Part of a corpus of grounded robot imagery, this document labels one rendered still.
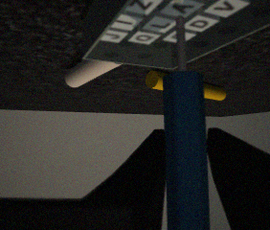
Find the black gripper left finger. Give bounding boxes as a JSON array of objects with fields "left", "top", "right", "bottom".
[{"left": 0, "top": 129, "right": 166, "bottom": 230}]

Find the yellow cylinder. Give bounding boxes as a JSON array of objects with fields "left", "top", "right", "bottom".
[{"left": 146, "top": 70, "right": 226, "bottom": 101}]

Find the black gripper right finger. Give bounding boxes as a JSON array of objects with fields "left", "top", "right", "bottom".
[{"left": 207, "top": 127, "right": 270, "bottom": 230}]

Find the dark blue stylus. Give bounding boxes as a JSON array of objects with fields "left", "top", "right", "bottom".
[{"left": 163, "top": 27, "right": 211, "bottom": 230}]

